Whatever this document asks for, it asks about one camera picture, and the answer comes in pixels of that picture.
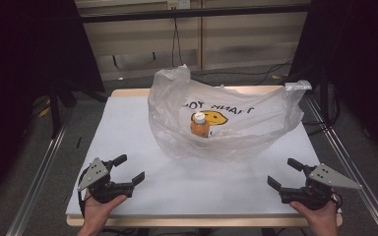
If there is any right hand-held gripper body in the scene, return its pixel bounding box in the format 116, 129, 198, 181
279, 162, 363, 211

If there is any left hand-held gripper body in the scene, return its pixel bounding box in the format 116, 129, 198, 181
77, 156, 135, 205

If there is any person's left hand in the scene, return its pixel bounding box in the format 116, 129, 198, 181
82, 189, 129, 230

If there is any person's right hand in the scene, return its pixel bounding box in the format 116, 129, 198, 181
288, 200, 340, 232

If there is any white table mat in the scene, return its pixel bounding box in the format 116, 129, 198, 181
66, 95, 343, 217

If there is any clear printed plastic bag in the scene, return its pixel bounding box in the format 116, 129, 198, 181
147, 64, 313, 162

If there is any orange juice bottle white cap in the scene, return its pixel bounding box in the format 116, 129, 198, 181
190, 111, 212, 139

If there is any black metal stand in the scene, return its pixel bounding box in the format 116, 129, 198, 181
48, 77, 63, 140

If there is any yellow floor tape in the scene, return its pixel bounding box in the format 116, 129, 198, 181
37, 97, 52, 118

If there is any black curtain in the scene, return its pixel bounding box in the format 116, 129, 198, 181
0, 0, 106, 210
288, 0, 378, 166

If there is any black horizontal bar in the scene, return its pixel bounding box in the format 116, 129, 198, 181
78, 3, 311, 24

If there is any metal floor rail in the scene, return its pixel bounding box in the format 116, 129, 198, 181
304, 94, 378, 236
5, 106, 75, 236

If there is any black floor cable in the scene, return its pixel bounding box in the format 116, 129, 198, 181
190, 58, 293, 87

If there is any black hanging cable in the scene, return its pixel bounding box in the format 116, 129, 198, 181
171, 17, 184, 68

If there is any white wall socket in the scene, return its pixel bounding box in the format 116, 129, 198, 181
166, 0, 191, 11

